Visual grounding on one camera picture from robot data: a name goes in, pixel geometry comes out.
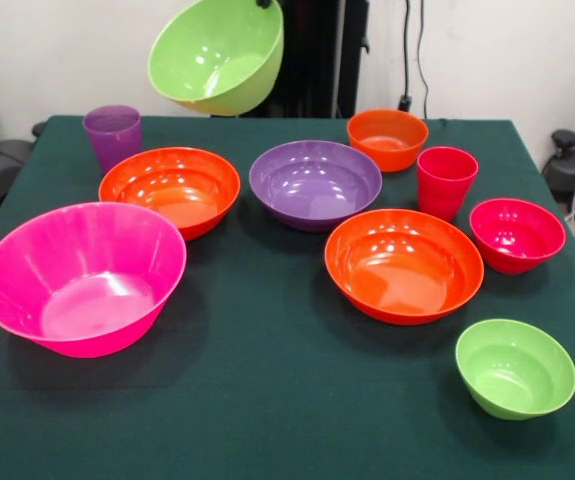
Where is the purple bowl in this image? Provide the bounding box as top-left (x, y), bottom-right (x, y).
top-left (247, 139), bottom-right (384, 233)

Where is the large orange bowl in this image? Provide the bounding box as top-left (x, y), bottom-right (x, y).
top-left (97, 146), bottom-right (242, 242)
top-left (323, 208), bottom-right (486, 327)

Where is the red cup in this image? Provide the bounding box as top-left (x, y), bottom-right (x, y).
top-left (415, 145), bottom-right (480, 223)

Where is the small orange bowl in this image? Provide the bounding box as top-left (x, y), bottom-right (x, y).
top-left (346, 108), bottom-right (430, 174)

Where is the large pink bowl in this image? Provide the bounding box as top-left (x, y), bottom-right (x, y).
top-left (0, 201), bottom-right (188, 360)

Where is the purple cup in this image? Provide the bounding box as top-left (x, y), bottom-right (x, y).
top-left (81, 104), bottom-right (143, 177)

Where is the black cable with plug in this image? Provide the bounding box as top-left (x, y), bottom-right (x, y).
top-left (397, 0), bottom-right (414, 114)

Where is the gray pedestal leg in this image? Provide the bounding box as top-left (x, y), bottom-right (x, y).
top-left (0, 121), bottom-right (48, 206)
top-left (541, 128), bottom-right (575, 201)

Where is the dark green tablecloth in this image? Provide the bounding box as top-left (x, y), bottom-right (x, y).
top-left (0, 115), bottom-right (575, 480)

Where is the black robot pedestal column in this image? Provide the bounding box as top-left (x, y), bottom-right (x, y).
top-left (209, 0), bottom-right (371, 120)

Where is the large green bowl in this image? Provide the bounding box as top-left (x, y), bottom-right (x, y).
top-left (146, 0), bottom-right (286, 118)

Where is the small green bowl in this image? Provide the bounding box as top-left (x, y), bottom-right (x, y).
top-left (454, 318), bottom-right (575, 422)

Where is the thin black wall cable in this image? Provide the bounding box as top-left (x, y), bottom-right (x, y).
top-left (416, 0), bottom-right (433, 121)

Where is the small red bowl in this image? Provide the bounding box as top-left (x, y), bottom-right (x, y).
top-left (468, 197), bottom-right (568, 276)

